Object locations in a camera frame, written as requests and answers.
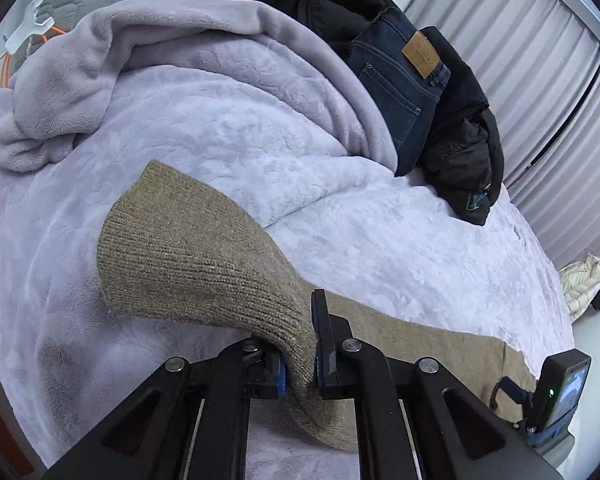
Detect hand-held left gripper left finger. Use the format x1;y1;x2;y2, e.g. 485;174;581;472
42;338;288;480

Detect orange cable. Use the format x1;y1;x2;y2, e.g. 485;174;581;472
0;26;70;171

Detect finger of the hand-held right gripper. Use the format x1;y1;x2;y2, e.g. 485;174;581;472
490;377;532;412

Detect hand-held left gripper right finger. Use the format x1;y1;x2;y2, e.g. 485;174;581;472
311;289;564;480

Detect black jacket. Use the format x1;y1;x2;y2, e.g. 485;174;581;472
170;0;505;226

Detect lavender embossed bed cover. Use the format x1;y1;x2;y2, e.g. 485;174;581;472
0;125;576;480

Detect white plastic hanger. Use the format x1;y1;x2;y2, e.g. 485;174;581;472
2;0;56;54

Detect lavender fleece blanket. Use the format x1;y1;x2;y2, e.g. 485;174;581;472
0;0;398;176

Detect dark blue jeans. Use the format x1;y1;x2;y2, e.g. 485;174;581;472
347;7;452;177

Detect white pleated curtain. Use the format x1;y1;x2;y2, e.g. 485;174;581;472
402;0;600;271

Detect cream puffer jacket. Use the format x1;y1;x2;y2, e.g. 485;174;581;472
558;252;600;324

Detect olive knit sweater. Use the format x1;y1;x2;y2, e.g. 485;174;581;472
96;160;538;453

